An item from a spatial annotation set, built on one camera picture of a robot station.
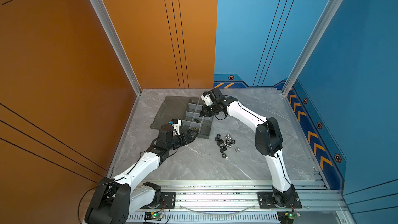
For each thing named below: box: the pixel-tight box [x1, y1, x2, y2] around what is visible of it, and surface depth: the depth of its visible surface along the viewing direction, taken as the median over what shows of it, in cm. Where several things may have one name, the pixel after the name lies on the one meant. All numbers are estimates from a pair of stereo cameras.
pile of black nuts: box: [214, 133, 236, 153], surface depth 94 cm
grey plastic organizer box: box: [149, 95, 214, 139], surface depth 108 cm
